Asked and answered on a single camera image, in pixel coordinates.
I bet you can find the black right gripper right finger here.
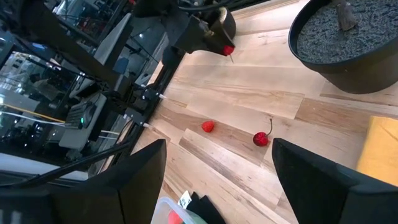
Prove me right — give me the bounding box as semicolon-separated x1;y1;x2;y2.
272;138;359;224

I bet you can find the black folded cloth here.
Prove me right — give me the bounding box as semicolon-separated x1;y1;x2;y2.
185;192;227;224

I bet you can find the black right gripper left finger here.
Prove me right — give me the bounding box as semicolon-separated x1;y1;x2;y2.
76;139;167;224

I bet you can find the yellow cable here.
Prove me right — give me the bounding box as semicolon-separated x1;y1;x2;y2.
0;103;66;124

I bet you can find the black device with glowing light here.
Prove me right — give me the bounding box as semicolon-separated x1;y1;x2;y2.
64;101;98;130

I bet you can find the clear plastic tupperware container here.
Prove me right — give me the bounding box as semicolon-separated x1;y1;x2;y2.
151;196;209;224

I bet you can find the dark red toy cherry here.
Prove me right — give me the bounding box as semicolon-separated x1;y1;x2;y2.
252;117;274;147

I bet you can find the yellow cloth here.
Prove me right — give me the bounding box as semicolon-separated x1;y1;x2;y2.
356;115;398;187

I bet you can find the red toy strawberry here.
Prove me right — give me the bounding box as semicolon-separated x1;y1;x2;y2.
201;120;216;134

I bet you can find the red toy cherry with stem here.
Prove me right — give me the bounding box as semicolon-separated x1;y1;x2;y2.
222;45;236;64

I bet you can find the leafy green potted plant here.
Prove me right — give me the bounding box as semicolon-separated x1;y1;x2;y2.
287;0;398;95

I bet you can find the white label tag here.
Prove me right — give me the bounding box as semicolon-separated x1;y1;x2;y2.
177;190;193;210

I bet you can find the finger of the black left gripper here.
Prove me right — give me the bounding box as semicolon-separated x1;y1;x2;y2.
169;15;234;57
213;27;236;48

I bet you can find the black aluminium table frame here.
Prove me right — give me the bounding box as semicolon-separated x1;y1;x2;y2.
0;52;190;187

